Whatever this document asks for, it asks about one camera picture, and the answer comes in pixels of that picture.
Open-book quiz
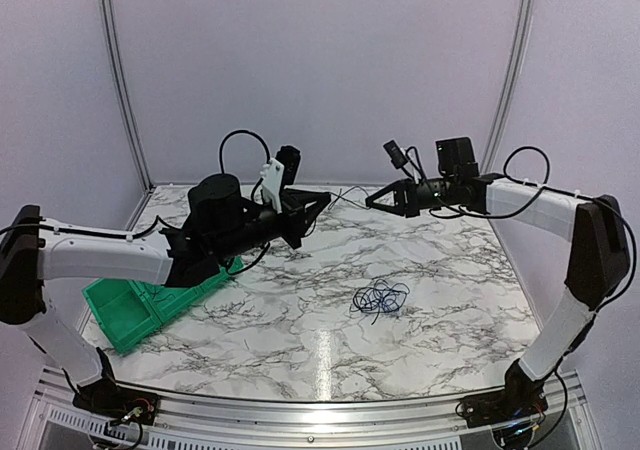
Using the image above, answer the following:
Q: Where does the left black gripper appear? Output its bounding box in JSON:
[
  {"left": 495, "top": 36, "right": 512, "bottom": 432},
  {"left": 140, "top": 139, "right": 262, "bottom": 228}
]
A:
[{"left": 214, "top": 189, "right": 331, "bottom": 262}]

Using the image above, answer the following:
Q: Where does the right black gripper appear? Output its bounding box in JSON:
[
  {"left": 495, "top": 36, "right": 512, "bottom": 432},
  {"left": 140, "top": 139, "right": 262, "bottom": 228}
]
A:
[{"left": 366, "top": 176, "right": 458, "bottom": 218}]

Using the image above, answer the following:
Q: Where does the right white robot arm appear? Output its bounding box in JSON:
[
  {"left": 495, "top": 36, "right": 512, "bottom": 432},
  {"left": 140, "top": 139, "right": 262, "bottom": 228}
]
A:
[{"left": 366, "top": 137, "right": 637, "bottom": 426}]

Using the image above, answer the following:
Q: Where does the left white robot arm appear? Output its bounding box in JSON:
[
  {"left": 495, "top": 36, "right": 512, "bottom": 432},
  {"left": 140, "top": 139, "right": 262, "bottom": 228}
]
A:
[{"left": 1, "top": 146, "right": 331, "bottom": 415}]

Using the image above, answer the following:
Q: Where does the green three-compartment plastic bin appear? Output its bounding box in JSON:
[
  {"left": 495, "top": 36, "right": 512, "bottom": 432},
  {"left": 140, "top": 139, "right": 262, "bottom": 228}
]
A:
[{"left": 83, "top": 258, "right": 244, "bottom": 355}]

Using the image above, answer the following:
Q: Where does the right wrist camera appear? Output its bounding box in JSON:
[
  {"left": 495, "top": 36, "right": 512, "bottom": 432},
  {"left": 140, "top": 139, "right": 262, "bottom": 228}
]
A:
[{"left": 383, "top": 140, "right": 423, "bottom": 183}]

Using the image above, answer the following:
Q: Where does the tangled blue cable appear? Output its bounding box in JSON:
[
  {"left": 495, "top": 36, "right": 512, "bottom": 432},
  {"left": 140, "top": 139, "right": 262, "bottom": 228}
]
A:
[{"left": 349, "top": 278, "right": 409, "bottom": 329}]

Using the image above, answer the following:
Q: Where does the back aluminium frame rail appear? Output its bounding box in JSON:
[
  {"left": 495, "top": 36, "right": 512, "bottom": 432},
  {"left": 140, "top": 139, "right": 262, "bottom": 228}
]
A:
[{"left": 149, "top": 179, "right": 476, "bottom": 190}]

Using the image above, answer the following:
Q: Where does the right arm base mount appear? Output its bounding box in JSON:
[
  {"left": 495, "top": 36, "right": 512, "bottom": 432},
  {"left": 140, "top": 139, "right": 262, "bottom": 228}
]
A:
[{"left": 455, "top": 390, "right": 548, "bottom": 428}]

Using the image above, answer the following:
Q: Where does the right aluminium frame post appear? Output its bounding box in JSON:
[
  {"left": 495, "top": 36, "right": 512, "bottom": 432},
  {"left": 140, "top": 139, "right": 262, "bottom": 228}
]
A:
[{"left": 479, "top": 0, "right": 534, "bottom": 174}]

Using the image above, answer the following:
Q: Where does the aluminium frame post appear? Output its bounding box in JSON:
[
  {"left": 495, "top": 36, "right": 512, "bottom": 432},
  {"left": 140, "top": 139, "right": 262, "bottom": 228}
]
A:
[
  {"left": 479, "top": 0, "right": 534, "bottom": 174},
  {"left": 98, "top": 0, "right": 154, "bottom": 192}
]

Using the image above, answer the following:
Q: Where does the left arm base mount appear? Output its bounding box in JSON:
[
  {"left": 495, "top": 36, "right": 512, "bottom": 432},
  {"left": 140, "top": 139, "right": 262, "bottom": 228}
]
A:
[{"left": 72, "top": 386, "right": 160, "bottom": 425}]

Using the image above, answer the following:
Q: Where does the left aluminium frame post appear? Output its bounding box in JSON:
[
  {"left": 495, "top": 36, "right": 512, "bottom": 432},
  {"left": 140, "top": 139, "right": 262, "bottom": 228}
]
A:
[{"left": 98, "top": 0, "right": 154, "bottom": 192}]

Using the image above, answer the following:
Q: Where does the front aluminium rail base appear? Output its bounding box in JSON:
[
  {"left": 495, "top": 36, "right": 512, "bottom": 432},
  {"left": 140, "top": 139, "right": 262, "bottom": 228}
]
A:
[{"left": 17, "top": 367, "right": 601, "bottom": 449}]

